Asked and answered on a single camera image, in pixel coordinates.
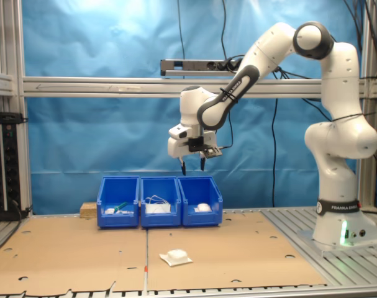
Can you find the bagged white cotton packet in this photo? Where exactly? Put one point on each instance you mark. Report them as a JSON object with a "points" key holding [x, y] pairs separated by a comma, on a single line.
{"points": [[177, 256], [203, 207]]}

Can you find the blue plastic bin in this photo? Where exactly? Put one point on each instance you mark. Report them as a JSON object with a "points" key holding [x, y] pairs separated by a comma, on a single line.
{"points": [[118, 220], [160, 220], [202, 218]]}

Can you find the clear flat packet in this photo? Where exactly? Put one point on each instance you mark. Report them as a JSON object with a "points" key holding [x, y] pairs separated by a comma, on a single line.
{"points": [[126, 211]]}

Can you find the green syringe packet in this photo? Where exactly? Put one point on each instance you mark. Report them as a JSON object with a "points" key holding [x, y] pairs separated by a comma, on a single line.
{"points": [[121, 205]]}

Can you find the grey power strip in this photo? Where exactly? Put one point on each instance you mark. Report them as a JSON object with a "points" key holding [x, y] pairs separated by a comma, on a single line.
{"points": [[191, 65]]}

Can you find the small white packet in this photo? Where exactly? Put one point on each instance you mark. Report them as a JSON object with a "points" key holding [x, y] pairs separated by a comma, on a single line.
{"points": [[109, 211]]}

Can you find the horizontal aluminium beam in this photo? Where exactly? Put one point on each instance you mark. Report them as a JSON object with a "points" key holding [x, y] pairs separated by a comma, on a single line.
{"points": [[113, 87]]}

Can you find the brown cardboard sheet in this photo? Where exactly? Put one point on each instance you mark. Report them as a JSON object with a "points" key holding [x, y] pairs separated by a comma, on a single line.
{"points": [[231, 248], [67, 254]]}

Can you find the light wooden block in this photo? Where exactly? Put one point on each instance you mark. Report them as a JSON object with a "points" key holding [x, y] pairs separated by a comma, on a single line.
{"points": [[88, 208]]}

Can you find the black equipment rack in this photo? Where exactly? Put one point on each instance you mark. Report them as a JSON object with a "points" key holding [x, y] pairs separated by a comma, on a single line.
{"points": [[5, 167]]}

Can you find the aluminium frame post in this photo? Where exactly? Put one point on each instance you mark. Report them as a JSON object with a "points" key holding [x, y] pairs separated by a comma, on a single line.
{"points": [[369, 102], [8, 46]]}

